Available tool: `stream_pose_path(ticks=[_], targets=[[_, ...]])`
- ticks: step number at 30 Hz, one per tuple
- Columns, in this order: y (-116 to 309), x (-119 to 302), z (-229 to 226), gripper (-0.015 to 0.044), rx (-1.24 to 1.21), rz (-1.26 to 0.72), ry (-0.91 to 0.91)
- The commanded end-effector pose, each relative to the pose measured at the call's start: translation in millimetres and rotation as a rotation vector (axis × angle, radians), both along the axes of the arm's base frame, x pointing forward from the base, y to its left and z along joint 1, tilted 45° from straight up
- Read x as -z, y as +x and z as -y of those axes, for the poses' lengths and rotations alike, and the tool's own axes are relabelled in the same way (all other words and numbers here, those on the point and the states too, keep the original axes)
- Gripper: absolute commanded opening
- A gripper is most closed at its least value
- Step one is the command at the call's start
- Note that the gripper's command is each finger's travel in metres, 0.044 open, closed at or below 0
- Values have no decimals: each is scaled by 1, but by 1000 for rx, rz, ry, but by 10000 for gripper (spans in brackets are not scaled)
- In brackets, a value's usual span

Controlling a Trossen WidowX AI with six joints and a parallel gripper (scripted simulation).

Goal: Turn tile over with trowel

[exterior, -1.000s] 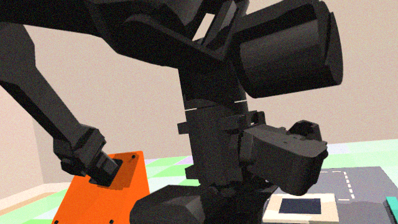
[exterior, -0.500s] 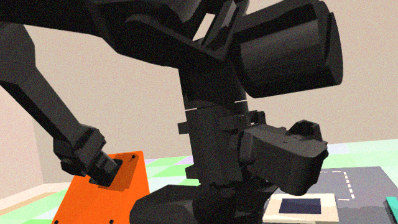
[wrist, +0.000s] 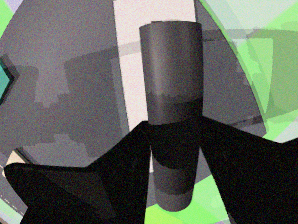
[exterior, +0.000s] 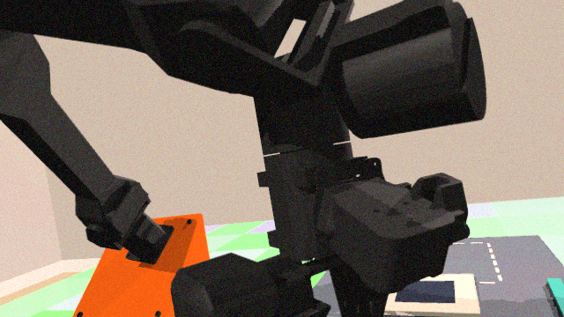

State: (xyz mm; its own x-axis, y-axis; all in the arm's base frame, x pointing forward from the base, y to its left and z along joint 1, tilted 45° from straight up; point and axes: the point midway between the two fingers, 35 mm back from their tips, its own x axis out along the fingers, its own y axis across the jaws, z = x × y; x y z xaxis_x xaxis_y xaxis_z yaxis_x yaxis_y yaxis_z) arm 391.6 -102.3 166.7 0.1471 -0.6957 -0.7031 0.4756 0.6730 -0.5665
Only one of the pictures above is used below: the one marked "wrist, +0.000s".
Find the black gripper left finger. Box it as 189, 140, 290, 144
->
4, 121, 150, 224

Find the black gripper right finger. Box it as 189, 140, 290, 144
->
201, 116, 298, 224

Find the white tile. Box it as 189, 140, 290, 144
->
3, 149, 29, 179

